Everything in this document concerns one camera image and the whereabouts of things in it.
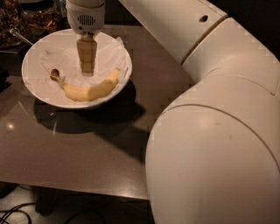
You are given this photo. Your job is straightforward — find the glass bowl with snacks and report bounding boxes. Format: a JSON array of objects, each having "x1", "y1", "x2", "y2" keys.
[{"x1": 0, "y1": 0, "x2": 65, "y2": 49}]

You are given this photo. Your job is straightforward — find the yellow banana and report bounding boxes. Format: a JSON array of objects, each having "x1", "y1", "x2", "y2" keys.
[{"x1": 50, "y1": 68, "x2": 120, "y2": 102}]

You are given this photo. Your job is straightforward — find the white bowl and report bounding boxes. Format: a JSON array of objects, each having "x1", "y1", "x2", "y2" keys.
[{"x1": 22, "y1": 29, "x2": 132, "y2": 109}]

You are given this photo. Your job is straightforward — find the white paper napkin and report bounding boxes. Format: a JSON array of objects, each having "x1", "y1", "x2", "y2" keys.
[{"x1": 40, "y1": 35, "x2": 128, "y2": 88}]

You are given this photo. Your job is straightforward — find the metal spoon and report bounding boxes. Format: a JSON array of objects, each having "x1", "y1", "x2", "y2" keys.
[{"x1": 10, "y1": 28, "x2": 32, "y2": 46}]

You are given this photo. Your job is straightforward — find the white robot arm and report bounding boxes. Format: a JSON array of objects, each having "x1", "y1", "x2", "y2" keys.
[{"x1": 119, "y1": 0, "x2": 280, "y2": 224}]

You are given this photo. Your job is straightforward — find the black cable on floor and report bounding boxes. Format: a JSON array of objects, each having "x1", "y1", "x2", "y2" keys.
[{"x1": 0, "y1": 202, "x2": 33, "y2": 224}]

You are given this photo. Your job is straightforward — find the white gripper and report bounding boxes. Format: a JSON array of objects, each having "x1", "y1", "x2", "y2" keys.
[{"x1": 66, "y1": 0, "x2": 105, "y2": 75}]

